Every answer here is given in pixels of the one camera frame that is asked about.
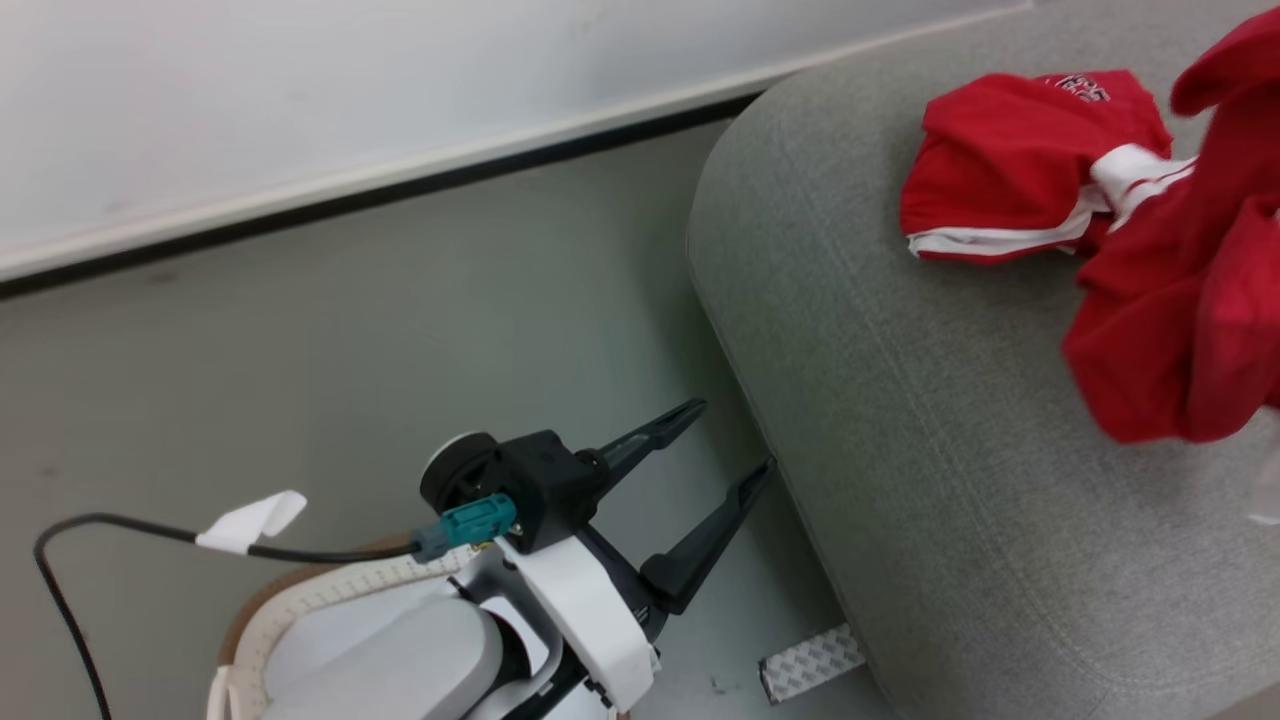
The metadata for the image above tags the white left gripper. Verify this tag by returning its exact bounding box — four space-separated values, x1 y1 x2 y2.
495 398 778 714

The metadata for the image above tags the red garment with white trim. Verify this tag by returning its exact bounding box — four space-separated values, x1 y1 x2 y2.
899 8 1280 447

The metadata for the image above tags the grey fabric sofa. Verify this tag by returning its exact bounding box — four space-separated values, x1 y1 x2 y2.
686 0 1280 720

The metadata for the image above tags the patterned grey floor pad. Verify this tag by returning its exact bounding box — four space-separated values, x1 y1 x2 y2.
758 624 867 705

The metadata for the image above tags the black baseboard strip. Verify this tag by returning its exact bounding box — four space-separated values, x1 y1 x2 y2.
0 90 769 301

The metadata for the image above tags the black cable with teal plug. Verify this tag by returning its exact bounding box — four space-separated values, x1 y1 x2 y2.
33 493 520 720

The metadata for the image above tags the white cable label tag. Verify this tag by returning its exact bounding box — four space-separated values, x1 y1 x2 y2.
194 489 309 556

